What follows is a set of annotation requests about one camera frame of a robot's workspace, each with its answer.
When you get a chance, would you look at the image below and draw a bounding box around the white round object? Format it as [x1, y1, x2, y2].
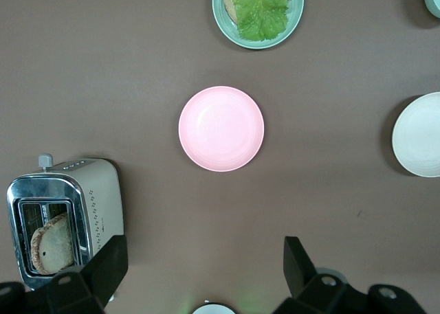
[191, 303, 237, 314]

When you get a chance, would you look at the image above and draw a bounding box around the green plate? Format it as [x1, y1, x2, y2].
[212, 0, 305, 50]

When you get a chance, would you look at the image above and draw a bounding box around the beige and chrome toaster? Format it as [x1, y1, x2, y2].
[5, 153, 125, 291]

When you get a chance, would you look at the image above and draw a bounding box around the toasted bread slice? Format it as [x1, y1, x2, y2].
[223, 0, 295, 23]

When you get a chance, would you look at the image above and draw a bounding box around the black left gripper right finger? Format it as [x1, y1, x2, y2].
[271, 236, 428, 314]

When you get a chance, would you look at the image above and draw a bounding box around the brown bread slice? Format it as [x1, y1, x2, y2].
[30, 212, 76, 276]

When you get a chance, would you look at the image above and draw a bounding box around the green lettuce leaf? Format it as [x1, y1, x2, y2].
[233, 0, 289, 43]

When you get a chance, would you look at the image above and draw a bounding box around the white plate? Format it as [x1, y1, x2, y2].
[392, 91, 440, 178]

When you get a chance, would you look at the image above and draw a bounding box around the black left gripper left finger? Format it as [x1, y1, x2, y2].
[0, 234, 129, 314]

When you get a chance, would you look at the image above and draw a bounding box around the pink bowl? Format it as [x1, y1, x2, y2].
[177, 85, 266, 172]

